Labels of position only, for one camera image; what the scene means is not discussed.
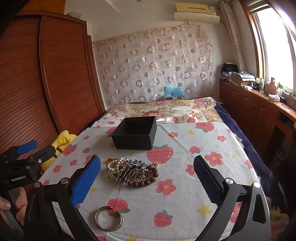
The sheer circle-pattern wall curtain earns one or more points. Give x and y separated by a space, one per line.
152 62

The black cardboard box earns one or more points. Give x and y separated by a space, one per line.
133 139

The pink bottle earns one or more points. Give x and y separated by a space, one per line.
271 87

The floral blanket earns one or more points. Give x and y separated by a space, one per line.
148 111

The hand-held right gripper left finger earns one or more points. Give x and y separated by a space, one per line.
86 180

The wall air conditioner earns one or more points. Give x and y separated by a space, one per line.
196 16

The brown wooden cabinet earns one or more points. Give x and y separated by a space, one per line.
252 111

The yellow plush toy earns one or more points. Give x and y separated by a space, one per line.
62 139

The blue frilly tissue box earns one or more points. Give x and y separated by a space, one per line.
172 91

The circle-pattern window curtain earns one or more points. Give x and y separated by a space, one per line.
233 34

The dark blue bed sheet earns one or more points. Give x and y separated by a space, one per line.
245 143

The strawberry print bed sheet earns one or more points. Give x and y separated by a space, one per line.
175 197

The silver bangle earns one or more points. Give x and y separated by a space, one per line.
98 220

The cardboard box with clutter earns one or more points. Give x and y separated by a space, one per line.
241 78

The person's left hand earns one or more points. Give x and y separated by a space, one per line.
20 204

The pile of dark clothes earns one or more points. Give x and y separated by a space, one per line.
229 69

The silver hair comb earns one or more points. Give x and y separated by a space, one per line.
126 178

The window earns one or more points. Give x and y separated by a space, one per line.
275 46

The brown wooden wardrobe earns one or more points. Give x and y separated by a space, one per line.
57 69

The green bottle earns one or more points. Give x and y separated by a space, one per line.
280 89

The white tissue pack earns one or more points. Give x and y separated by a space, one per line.
274 97

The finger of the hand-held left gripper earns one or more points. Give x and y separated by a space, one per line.
26 147
46 153

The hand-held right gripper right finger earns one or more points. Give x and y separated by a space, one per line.
208 183

